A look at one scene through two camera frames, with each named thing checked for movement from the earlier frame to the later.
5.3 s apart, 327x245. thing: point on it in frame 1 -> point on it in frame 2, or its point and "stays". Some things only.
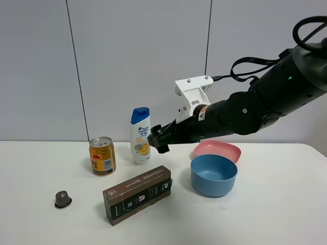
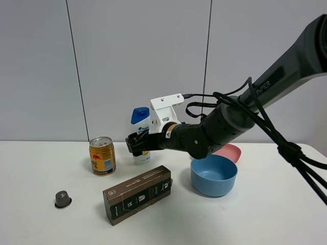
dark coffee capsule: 62,199 stays
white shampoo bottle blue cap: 140,129 stays
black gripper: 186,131 -> 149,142
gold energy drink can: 102,155 stays
